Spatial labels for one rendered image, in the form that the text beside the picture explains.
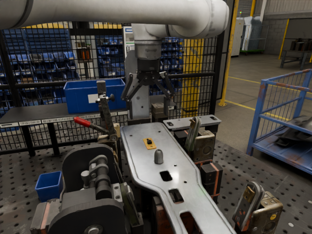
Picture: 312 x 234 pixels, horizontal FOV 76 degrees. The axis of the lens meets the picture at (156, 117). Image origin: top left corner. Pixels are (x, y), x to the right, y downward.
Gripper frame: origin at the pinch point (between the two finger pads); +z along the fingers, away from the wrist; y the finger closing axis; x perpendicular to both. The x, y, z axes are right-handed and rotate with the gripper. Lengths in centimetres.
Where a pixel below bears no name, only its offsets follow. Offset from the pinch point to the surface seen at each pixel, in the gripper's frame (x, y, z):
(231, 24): 268, 220, -41
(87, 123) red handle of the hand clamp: -1.0, -22.3, 0.9
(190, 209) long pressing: -34.6, 1.8, 13.2
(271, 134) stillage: 112, 194, 95
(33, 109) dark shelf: 47, -52, 10
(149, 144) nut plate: -0.9, -0.2, 12.8
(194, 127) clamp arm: -7.0, 15.9, 4.7
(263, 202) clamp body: -41.2, 17.4, 8.8
